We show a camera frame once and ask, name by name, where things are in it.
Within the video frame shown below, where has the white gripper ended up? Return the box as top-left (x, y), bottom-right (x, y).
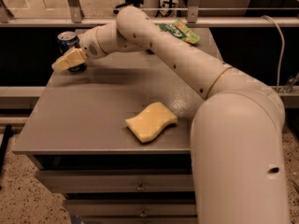
top-left (51, 28), bottom-right (105, 72)

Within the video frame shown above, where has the blue pepsi can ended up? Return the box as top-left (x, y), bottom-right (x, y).
top-left (57, 31), bottom-right (86, 74)

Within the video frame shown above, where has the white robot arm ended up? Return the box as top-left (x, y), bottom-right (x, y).
top-left (52, 7), bottom-right (291, 224)

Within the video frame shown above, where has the metal railing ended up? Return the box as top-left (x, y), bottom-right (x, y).
top-left (1, 0), bottom-right (299, 27)

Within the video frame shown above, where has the grey drawer cabinet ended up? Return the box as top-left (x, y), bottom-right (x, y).
top-left (12, 27), bottom-right (222, 224)

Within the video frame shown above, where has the yellow sponge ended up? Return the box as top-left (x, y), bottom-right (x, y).
top-left (125, 102), bottom-right (178, 143)

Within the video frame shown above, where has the black pole at left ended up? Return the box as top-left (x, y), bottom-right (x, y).
top-left (0, 124), bottom-right (14, 174)

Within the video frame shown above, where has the green chip bag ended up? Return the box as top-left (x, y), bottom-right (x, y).
top-left (159, 19), bottom-right (200, 45)

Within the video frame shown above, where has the top drawer with knob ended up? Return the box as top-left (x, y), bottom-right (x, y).
top-left (36, 170), bottom-right (194, 193)

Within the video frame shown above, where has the drawer with knob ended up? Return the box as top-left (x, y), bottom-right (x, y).
top-left (63, 200), bottom-right (197, 217)
top-left (36, 170), bottom-right (194, 193)

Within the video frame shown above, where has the white cable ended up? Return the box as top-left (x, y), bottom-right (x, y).
top-left (262, 14), bottom-right (286, 93)

